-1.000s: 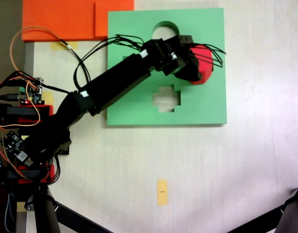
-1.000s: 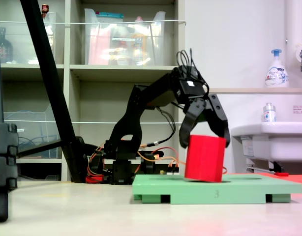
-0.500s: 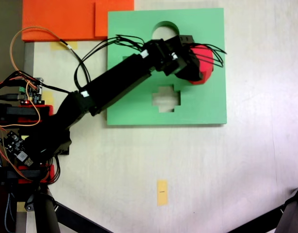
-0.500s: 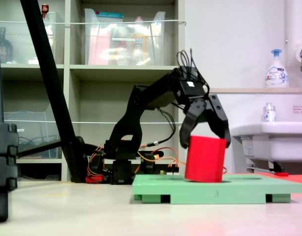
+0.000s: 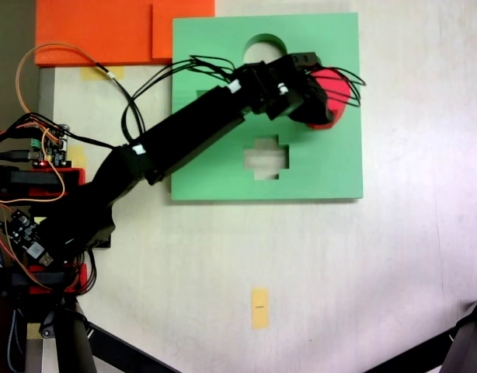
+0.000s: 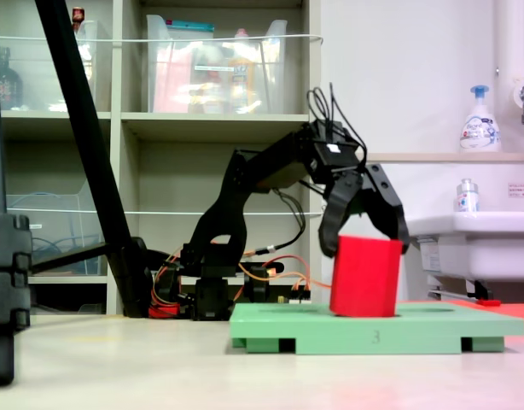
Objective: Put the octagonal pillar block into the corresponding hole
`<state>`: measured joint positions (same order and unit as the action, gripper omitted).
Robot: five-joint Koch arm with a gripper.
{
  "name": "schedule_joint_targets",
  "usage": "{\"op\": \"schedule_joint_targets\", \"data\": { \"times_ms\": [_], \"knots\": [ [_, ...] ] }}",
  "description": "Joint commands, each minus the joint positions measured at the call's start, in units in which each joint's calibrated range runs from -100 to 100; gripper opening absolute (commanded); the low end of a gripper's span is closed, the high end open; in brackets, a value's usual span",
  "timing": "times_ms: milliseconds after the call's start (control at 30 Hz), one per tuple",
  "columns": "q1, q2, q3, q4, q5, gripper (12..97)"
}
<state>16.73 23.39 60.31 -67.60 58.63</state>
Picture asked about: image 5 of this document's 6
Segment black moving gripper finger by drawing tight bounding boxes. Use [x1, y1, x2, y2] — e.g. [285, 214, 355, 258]
[294, 75, 336, 126]

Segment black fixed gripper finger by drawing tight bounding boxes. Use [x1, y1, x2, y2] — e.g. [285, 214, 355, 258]
[287, 51, 324, 73]

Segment red octagonal pillar block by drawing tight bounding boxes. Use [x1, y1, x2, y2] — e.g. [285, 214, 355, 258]
[306, 67, 353, 131]

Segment green shape sorter board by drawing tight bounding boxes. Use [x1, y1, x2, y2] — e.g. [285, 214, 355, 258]
[170, 12, 364, 204]

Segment small orange foam board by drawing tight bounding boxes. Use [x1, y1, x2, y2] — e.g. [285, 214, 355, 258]
[151, 0, 216, 62]

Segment wide yellow tape piece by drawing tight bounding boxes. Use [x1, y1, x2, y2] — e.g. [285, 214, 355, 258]
[80, 65, 126, 82]

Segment large orange foam board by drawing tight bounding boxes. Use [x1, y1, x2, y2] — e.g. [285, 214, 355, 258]
[34, 0, 173, 68]

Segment yellow tape marker with print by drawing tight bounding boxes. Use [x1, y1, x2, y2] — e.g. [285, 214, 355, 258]
[251, 287, 270, 330]

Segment green circuit board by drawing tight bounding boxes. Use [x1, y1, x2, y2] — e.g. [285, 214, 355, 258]
[28, 123, 72, 167]

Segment black and red clamp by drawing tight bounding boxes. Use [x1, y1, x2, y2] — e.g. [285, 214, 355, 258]
[0, 166, 87, 197]
[0, 263, 88, 298]

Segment notched black tripod leg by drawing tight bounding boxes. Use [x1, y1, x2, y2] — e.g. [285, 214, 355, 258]
[362, 293, 477, 373]

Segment black circuit board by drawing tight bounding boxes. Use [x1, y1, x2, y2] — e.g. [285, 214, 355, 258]
[5, 208, 57, 265]

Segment black gripper wire loops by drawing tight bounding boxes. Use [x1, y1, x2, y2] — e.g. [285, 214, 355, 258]
[308, 65, 367, 110]

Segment black arm wire bundle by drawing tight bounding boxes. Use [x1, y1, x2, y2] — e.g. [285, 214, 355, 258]
[120, 55, 239, 145]

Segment orange and black servo cable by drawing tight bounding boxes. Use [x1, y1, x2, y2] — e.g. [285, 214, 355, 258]
[15, 42, 146, 145]

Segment black USB cable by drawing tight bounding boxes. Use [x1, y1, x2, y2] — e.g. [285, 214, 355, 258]
[0, 149, 44, 162]

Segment blue white braided cable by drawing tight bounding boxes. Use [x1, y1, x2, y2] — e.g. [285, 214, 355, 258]
[7, 309, 26, 373]

